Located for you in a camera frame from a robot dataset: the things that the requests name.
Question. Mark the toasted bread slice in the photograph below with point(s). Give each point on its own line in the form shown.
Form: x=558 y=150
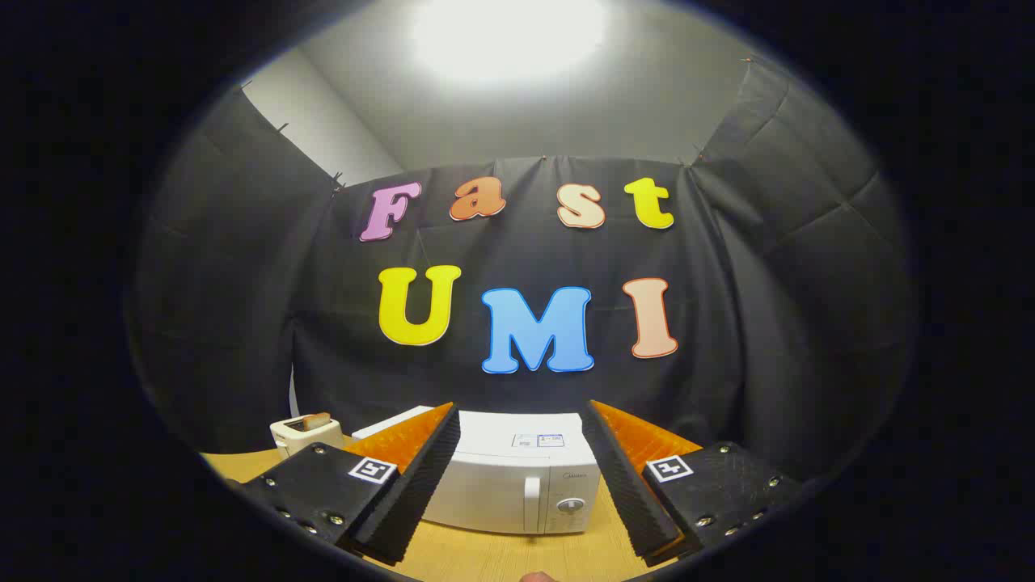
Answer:
x=311 y=421

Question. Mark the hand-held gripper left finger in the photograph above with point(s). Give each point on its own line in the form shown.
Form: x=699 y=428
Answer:
x=420 y=493

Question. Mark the cream toaster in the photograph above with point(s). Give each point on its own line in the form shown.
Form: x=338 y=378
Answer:
x=301 y=440

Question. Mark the white microwave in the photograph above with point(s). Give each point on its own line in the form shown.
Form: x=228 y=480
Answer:
x=501 y=485

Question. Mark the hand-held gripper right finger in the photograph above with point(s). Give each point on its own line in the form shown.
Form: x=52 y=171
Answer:
x=631 y=493

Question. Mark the black backdrop cloth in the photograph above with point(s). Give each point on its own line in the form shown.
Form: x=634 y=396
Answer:
x=517 y=250

